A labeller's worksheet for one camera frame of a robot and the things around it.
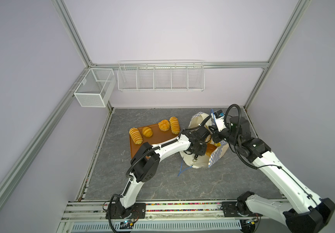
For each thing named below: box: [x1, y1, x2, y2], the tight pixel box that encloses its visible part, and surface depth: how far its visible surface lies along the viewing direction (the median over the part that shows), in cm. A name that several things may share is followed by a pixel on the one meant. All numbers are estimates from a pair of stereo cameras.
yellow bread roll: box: [142, 126, 153, 138], surface depth 104 cm
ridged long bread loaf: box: [168, 116, 181, 135], surface depth 109 cm
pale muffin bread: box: [157, 119, 171, 132], surface depth 107 cm
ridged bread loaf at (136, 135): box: [128, 127, 144, 145], surface depth 101 cm
